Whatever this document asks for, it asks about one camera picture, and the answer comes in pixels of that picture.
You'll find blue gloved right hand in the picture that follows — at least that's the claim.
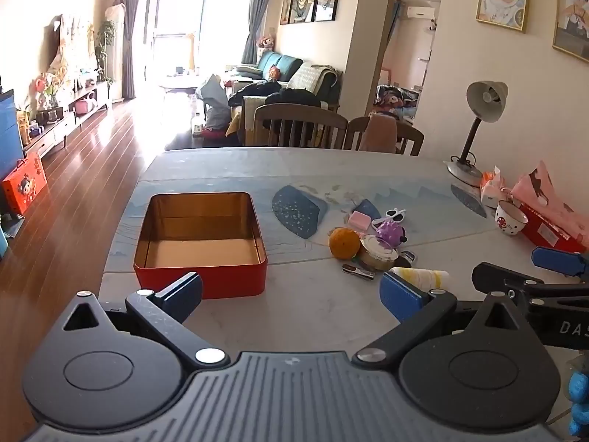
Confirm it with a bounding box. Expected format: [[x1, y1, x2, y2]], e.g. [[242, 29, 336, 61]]
[[568, 371, 589, 439]]

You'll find red metal tin box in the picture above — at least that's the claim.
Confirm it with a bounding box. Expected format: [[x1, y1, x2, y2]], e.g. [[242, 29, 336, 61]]
[[133, 192, 268, 299]]

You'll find orange red gift box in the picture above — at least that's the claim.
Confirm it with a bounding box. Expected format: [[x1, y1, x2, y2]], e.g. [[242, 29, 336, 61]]
[[1, 153, 47, 214]]

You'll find white tv console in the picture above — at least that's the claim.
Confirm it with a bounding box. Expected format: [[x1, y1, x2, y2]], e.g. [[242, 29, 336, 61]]
[[23, 82, 112, 158]]

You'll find white patterned cup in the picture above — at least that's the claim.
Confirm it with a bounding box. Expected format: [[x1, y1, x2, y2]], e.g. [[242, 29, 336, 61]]
[[494, 201, 528, 235]]

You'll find round silver lid tin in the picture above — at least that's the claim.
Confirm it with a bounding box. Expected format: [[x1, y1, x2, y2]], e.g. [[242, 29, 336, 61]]
[[357, 235, 398, 271]]

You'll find dark wooden chair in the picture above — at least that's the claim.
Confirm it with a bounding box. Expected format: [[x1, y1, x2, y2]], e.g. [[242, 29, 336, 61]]
[[254, 103, 348, 150]]

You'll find purple toy figure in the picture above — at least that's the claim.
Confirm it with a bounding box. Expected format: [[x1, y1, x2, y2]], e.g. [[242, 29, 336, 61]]
[[376, 220, 407, 249]]

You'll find small red silver item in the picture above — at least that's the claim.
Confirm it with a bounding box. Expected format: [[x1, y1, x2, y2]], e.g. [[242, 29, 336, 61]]
[[341, 263, 374, 280]]

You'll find small dark bottle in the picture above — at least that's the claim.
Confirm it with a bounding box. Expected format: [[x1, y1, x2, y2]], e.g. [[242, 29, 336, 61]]
[[395, 250, 416, 269]]

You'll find grey desk lamp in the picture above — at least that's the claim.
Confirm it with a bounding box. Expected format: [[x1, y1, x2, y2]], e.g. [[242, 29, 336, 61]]
[[445, 81, 508, 187]]

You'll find teal sofa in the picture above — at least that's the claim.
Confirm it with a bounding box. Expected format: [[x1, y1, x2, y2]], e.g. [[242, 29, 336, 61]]
[[229, 51, 341, 105]]

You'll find orange white snack packet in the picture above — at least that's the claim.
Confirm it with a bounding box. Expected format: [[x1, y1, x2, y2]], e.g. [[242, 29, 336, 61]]
[[479, 166, 506, 208]]

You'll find orange fruit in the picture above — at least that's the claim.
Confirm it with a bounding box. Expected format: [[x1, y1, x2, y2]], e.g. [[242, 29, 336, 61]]
[[328, 228, 361, 260]]

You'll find pink ridged soap dish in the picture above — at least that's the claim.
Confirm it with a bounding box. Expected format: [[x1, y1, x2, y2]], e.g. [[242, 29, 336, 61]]
[[346, 211, 371, 234]]

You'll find wooden chair with pink cloth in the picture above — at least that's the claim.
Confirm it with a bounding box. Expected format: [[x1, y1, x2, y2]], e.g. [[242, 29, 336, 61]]
[[343, 113, 424, 157]]

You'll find white yellow tube bottle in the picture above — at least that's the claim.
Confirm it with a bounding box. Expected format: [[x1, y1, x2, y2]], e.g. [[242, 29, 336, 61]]
[[389, 267, 451, 291]]

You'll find framed picture woman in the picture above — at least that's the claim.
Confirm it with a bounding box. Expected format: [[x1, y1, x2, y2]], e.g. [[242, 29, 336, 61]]
[[552, 0, 589, 62]]

